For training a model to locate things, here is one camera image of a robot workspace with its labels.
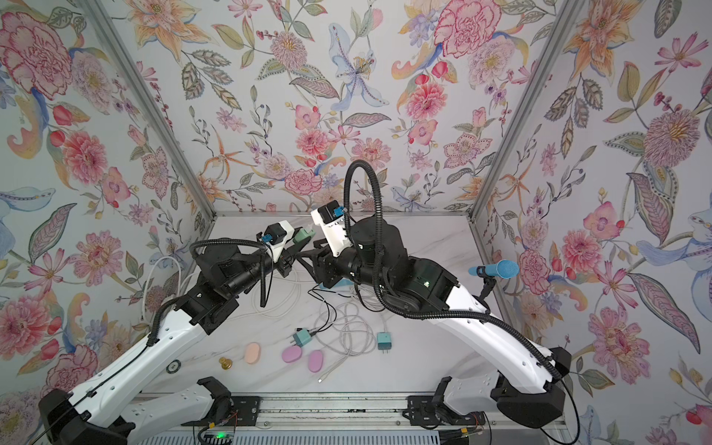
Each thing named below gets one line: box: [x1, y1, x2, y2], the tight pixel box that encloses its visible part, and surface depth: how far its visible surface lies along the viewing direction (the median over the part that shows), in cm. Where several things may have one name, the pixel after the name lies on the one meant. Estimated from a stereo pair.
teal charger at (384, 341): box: [377, 331, 393, 355], surface depth 87 cm
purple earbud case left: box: [281, 345, 303, 364], surface depth 85 cm
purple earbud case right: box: [307, 349, 324, 373], surface depth 86 cm
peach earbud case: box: [244, 341, 262, 366], surface depth 85 cm
